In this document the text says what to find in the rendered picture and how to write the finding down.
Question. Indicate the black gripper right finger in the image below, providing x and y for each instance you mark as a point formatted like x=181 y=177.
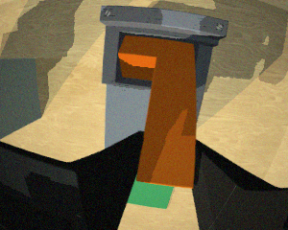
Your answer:
x=227 y=197

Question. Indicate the orange l-shaped part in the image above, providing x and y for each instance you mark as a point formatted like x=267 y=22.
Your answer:
x=170 y=131

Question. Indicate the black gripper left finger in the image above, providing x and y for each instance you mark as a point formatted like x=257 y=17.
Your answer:
x=91 y=193

